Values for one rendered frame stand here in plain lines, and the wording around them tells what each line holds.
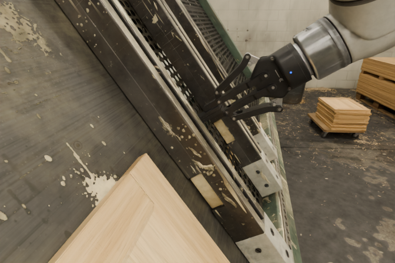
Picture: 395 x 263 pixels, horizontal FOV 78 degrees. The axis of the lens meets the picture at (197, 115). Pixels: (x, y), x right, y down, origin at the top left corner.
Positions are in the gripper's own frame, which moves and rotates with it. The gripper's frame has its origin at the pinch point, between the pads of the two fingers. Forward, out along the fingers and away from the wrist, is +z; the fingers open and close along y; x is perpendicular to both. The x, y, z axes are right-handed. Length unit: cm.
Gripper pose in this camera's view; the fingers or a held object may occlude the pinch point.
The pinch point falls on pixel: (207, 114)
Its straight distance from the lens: 50.3
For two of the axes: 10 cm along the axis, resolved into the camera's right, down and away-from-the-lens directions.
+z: -8.0, 4.7, 3.8
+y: -5.6, -8.1, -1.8
